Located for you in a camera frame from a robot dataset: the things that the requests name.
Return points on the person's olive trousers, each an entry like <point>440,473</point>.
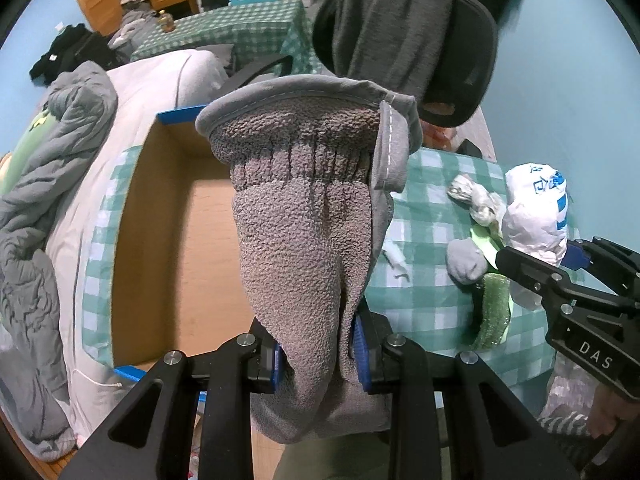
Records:
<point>340,460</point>

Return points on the amber bottle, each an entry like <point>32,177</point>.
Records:
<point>166,21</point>

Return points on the orange bag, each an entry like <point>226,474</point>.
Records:
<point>440,135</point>

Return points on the white cloth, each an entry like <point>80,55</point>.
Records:
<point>475,200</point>

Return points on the grey striped cloth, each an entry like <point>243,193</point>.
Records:
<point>565,427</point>

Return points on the pile of grey clothes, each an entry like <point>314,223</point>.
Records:
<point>132,25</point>

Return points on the person's right hand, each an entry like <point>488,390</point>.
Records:
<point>612,412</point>

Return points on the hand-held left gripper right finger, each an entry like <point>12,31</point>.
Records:
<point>361,360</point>

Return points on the green plush toy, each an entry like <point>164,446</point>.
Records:
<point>25,145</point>

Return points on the white plastic bag blue print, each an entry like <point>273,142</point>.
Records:
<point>530,220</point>

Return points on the green fuzzy cloth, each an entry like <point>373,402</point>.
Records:
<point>492,310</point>

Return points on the light green microfibre cloth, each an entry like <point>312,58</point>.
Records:
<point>487,245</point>

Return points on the black office chair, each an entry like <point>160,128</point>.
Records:
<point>470,60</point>

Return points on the grey comforter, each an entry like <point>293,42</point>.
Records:
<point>60,160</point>

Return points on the grey fleece sock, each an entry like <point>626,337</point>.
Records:
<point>300,235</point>

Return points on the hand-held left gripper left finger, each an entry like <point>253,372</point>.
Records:
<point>272,370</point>

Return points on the small white cloth scrap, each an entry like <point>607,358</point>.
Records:
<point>396,260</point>

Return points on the cardboard box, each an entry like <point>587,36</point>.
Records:
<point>175,260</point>

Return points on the white bed quilt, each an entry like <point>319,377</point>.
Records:
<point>150,95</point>

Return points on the grey mottled cloth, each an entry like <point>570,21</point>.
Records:
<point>570,385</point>

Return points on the dark grey sweater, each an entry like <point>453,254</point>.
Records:
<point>390,25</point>

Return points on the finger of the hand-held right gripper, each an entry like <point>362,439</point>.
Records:
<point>576,256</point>
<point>530,270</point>

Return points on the green checked tablecloth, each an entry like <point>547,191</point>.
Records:
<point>425,310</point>

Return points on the pile of black clothes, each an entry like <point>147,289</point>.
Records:
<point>75,50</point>

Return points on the light grey sock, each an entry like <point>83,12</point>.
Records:
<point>465,260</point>

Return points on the table with checked cloth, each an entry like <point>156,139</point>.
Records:
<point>225,30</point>

